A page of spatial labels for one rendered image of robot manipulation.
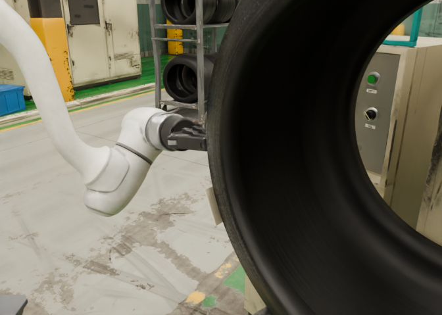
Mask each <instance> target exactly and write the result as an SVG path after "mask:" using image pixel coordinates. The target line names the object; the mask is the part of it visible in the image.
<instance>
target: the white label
mask: <svg viewBox="0 0 442 315"><path fill-rule="evenodd" d="M205 194H206V196H207V201H208V203H209V207H210V211H211V214H212V218H213V221H214V225H215V226H217V225H218V224H221V223H222V222H223V221H222V218H221V215H220V212H219V209H218V205H217V202H216V198H215V195H214V190H213V186H211V187H209V188H206V189H205Z"/></svg>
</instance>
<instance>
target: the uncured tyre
mask: <svg viewBox="0 0 442 315"><path fill-rule="evenodd" d="M432 1H434V0H240V1H239V3H238V5H237V7H236V9H235V11H234V14H233V16H232V18H231V20H230V23H229V24H228V27H227V28H226V31H225V33H224V36H223V38H222V41H221V44H220V46H219V49H218V52H217V56H216V59H215V62H214V67H213V70H212V76H211V79H210V86H209V94H208V101H207V121H206V133H207V155H208V161H209V170H210V177H211V181H212V186H213V190H214V195H215V198H216V202H217V205H218V209H219V212H220V215H221V218H222V221H223V224H224V227H225V229H226V232H227V234H228V237H229V239H230V242H231V244H232V247H233V249H234V251H235V253H236V255H237V257H238V259H239V261H240V263H241V265H242V267H243V269H244V271H245V273H246V274H247V276H248V278H249V280H250V281H251V283H252V284H253V287H254V288H255V289H256V291H257V293H258V294H259V296H260V297H261V299H262V300H263V302H264V303H265V305H266V306H267V307H268V309H269V310H270V311H271V313H272V314H273V315H442V246H441V245H438V244H437V243H435V242H433V241H432V240H430V239H428V238H427V237H425V236H423V235H422V234H421V233H419V232H417V231H416V230H415V229H413V228H412V227H411V226H409V225H408V224H407V223H406V222H405V221H404V220H402V219H401V218H400V217H399V216H398V215H397V214H396V213H395V212H394V211H393V210H392V209H391V208H390V207H389V205H388V204H387V203H386V202H385V201H384V200H383V198H382V197H381V195H380V194H379V193H378V191H377V190H376V188H375V187H374V185H373V183H372V181H371V180H370V178H369V176H368V174H367V172H366V169H365V167H364V165H363V162H362V159H361V157H360V153H359V149H358V145H357V140H356V132H355V109H356V100H357V96H358V91H359V87H360V84H361V81H362V78H363V75H364V73H365V71H366V69H367V67H368V65H369V63H370V61H371V59H372V57H373V56H374V54H375V52H376V51H377V50H378V48H379V47H380V45H381V44H382V43H383V41H384V40H385V39H386V38H387V36H388V35H389V34H390V33H391V32H392V31H393V30H394V29H395V28H396V27H397V26H398V25H399V24H400V23H402V22H403V21H404V20H405V19H406V18H408V17H409V16H410V15H411V14H413V13H414V12H416V11H417V10H418V9H420V8H422V7H423V6H425V5H427V4H428V3H430V2H432Z"/></svg>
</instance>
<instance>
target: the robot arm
mask: <svg viewBox="0 0 442 315"><path fill-rule="evenodd" d="M0 44H2V45H3V46H4V47H5V48H6V49H7V50H8V51H9V52H10V54H11V55H12V56H13V57H14V59H15V61H16V62H17V64H18V66H19V68H20V70H21V72H22V74H23V76H24V79H25V80H26V83H27V85H28V88H29V90H30V93H31V95H32V97H33V100H34V102H35V104H36V107H37V109H38V111H39V114H40V116H41V119H42V121H43V123H44V126H45V128H46V130H47V133H48V134H49V137H50V139H51V141H52V142H53V145H54V146H55V148H56V150H57V151H58V152H59V154H60V155H61V156H62V157H63V159H64V160H65V161H67V162H68V163H69V164H70V165H71V166H73V167H74V168H75V169H76V170H77V171H78V172H79V173H80V175H81V181H82V183H83V184H84V185H86V190H85V191H84V204H85V206H86V208H87V209H88V210H89V211H91V212H93V213H95V214H98V215H101V216H105V217H111V216H114V215H117V214H118V213H119V212H121V211H122V210H123V209H124V208H125V207H126V206H127V205H128V204H129V203H130V201H131V200H132V199H133V197H134V196H135V194H136V193H137V192H138V190H139V188H140V187H141V185H142V183H143V182H144V180H145V178H146V176H147V173H148V171H149V169H150V167H151V165H152V163H153V162H154V161H155V159H156V158H157V157H158V156H159V155H160V154H161V153H162V151H168V152H174V151H186V150H194V151H204V152H207V133H206V128H200V126H196V125H195V124H194V123H193V122H192V121H191V120H190V119H188V118H184V117H183V116H181V115H179V114H176V113H175V114H174V113H169V112H165V111H163V110H161V109H157V108H153V107H141V108H137V109H133V110H131V111H130V112H128V113H127V114H126V115H125V116H124V117H123V119H122V123H121V132H120V136H119V138H118V141H117V142H116V144H115V146H114V147H113V148H110V147H107V146H104V147H100V148H94V147H90V146H89V145H87V144H85V143H84V142H83V141H82V140H81V139H80V138H79V136H78V134H77V133H76V130H75V129H74V127H73V124H72V121H71V119H70V115H69V113H68V109H67V107H66V104H65V102H64V98H63V96H62V92H61V89H60V87H59V83H58V81H57V78H56V76H55V72H54V70H53V67H52V64H51V61H50V59H49V56H48V54H47V52H46V50H45V48H44V46H43V44H42V43H41V41H40V40H39V38H38V37H37V35H36V33H35V32H34V31H33V30H32V29H31V27H30V26H29V25H28V24H27V22H26V21H25V20H24V19H23V18H22V17H21V16H20V15H19V14H18V13H17V12H16V11H15V10H14V9H13V8H12V7H11V6H10V5H9V4H7V3H6V2H5V1H4V0H0Z"/></svg>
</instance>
